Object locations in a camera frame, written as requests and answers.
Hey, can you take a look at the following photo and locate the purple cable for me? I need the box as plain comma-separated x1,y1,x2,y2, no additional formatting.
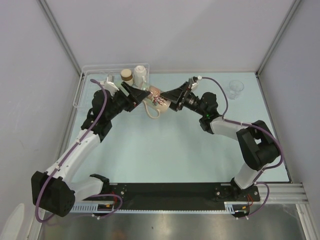
199,76,286,221
34,78,123,223

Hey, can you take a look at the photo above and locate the brown beige cup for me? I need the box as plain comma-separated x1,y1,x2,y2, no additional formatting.
120,68,134,86

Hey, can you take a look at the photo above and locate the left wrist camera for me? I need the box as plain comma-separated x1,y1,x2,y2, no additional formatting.
104,74,119,96

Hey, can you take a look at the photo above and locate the white ceramic mug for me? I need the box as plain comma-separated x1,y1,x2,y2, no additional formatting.
133,65,147,88

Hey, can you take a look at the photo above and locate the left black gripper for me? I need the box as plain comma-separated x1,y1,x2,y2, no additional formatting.
105,81,150,121

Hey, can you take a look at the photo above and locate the white wire dish rack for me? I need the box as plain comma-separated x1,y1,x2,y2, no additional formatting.
73,63,150,112

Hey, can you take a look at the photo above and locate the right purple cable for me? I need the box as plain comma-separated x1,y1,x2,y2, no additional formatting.
199,76,286,221

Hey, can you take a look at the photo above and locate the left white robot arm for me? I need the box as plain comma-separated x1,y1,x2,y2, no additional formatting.
31,79,150,223

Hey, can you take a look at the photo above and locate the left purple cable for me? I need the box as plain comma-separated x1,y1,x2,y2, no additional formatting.
34,78,123,223

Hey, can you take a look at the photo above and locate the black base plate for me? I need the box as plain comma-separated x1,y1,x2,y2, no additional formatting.
106,182,260,211

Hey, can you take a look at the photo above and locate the beige patterned mug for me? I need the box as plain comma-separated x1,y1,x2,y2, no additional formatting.
141,83,171,120

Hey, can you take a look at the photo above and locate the clear glass cup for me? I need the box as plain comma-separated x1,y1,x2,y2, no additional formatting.
226,80,244,100

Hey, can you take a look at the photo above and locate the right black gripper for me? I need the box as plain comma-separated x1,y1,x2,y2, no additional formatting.
160,81,207,116

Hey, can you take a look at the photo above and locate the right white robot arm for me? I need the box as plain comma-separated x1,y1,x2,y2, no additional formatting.
160,81,282,201

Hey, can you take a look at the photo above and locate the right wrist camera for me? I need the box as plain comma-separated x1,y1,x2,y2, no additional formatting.
188,75,202,91

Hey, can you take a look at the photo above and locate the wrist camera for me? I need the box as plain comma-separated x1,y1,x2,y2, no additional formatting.
188,75,202,91
104,74,119,96

